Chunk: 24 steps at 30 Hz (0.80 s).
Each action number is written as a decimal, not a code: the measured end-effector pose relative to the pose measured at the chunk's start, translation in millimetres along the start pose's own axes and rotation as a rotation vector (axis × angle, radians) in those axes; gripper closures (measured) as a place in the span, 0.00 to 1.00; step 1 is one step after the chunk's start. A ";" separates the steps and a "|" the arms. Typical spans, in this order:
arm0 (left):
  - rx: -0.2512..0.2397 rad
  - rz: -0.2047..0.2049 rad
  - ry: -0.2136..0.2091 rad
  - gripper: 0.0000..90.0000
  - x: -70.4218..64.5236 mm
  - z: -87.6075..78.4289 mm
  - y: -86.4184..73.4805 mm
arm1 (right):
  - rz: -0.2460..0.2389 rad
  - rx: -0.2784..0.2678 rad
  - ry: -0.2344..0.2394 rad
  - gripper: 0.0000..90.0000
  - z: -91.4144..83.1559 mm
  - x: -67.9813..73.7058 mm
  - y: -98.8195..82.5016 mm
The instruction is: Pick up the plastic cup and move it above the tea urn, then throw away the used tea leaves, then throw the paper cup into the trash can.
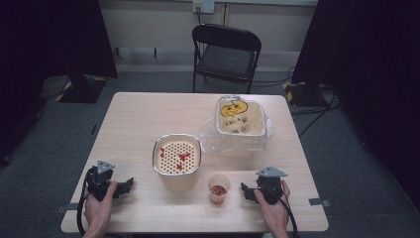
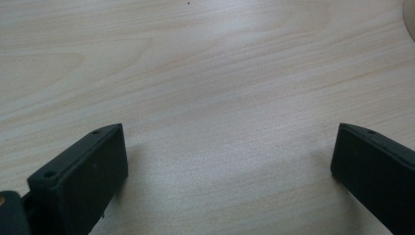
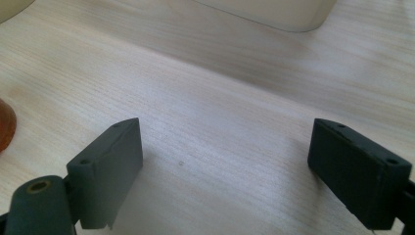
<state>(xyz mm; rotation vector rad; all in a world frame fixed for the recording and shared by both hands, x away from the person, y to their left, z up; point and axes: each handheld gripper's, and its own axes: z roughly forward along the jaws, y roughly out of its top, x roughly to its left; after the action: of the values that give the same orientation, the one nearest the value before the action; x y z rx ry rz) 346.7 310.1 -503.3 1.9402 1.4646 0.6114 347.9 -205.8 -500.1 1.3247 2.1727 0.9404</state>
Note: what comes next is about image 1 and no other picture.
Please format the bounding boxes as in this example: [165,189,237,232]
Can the clear plastic bag yellow print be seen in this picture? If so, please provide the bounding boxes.
[197,94,274,159]

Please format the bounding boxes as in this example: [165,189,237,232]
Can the black floor cables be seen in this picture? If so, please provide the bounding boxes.
[289,93,342,139]

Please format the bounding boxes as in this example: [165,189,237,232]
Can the grey table clamp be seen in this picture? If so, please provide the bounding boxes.
[54,203,79,214]
[308,196,332,208]

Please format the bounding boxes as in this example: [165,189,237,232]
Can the beige bin lined with bag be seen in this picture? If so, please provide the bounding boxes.
[215,95,267,137]

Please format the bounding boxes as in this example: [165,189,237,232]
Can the dark curtain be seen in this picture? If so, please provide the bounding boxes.
[291,0,420,202]
[0,0,119,167]

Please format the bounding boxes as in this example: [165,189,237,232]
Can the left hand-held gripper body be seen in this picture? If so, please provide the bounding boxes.
[86,160,117,202]

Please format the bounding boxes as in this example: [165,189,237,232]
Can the beige perforated strainer insert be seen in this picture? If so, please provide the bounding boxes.
[155,140,201,175]

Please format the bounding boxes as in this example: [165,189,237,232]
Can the clear plastic cup red sauce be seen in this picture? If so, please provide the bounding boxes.
[207,174,232,205]

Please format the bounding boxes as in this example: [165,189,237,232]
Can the person's left hand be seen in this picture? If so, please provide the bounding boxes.
[83,180,119,230]

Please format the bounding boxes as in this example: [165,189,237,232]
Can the black folding chair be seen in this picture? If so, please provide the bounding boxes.
[190,23,263,94]

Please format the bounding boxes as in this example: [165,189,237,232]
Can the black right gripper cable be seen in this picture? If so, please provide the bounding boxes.
[279,192,300,238]

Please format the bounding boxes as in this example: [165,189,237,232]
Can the black stand base striped tape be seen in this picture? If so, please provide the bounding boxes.
[281,80,329,108]

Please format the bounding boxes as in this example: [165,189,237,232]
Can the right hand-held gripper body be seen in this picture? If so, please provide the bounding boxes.
[256,165,288,205]

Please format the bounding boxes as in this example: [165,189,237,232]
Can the white wall outlet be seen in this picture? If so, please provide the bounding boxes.
[192,0,216,15]

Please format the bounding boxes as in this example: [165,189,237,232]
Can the beige bin with metal rim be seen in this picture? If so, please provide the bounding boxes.
[152,133,203,193]

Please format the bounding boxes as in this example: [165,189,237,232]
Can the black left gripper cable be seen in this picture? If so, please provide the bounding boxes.
[76,177,91,237]

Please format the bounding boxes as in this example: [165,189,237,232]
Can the person's right hand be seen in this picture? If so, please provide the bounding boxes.
[253,179,292,230]

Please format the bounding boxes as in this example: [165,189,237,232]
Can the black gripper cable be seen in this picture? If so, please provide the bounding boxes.
[76,177,91,237]
[279,192,300,238]

